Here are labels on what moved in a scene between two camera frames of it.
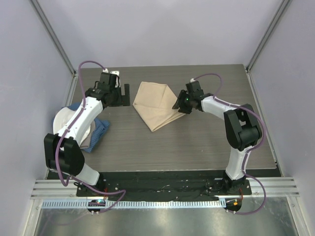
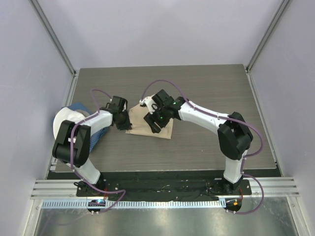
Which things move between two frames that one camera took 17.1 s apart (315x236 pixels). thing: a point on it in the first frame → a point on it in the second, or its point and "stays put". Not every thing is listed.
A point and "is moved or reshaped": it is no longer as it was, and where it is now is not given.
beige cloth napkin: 154,102 is moved or reshaped
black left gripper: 122,100 → 126,126
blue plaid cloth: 101,127 stays put
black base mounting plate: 162,184 stays put
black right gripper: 182,94 → 150,119
